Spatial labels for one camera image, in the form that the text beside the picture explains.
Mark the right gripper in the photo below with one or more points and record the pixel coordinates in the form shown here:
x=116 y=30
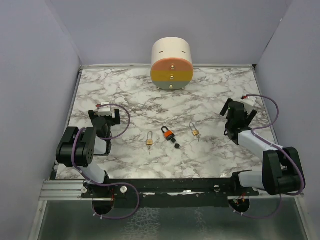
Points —
x=249 y=117

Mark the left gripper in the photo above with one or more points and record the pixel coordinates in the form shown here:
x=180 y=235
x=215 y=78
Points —
x=114 y=120

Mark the small brass padlock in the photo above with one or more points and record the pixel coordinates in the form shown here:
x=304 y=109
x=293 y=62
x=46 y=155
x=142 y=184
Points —
x=195 y=131

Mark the black-headed keys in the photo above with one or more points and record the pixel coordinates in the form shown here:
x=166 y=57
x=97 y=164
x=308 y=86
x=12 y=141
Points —
x=176 y=145

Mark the orange black padlock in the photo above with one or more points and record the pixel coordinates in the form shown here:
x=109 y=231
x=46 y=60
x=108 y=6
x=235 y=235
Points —
x=168 y=134

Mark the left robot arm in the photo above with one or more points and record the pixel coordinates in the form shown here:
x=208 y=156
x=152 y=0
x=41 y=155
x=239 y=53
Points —
x=79 y=149

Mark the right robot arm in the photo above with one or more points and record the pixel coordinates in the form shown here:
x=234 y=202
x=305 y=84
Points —
x=281 y=172

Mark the long-shackle brass padlock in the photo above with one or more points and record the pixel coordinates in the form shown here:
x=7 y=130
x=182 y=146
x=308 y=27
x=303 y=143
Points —
x=149 y=141

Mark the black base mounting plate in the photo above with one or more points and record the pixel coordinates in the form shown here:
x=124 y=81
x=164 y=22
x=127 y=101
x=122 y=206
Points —
x=166 y=193

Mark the round three-drawer storage box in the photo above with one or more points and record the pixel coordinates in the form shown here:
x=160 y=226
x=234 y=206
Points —
x=171 y=64

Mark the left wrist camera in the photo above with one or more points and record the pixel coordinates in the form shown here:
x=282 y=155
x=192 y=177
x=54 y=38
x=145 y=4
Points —
x=103 y=109

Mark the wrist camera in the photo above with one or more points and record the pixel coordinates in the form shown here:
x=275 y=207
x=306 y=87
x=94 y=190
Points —
x=103 y=109
x=249 y=101

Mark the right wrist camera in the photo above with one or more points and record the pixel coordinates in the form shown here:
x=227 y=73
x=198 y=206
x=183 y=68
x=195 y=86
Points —
x=249 y=101

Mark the aluminium frame rail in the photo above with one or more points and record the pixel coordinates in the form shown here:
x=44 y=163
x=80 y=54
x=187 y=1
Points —
x=61 y=190

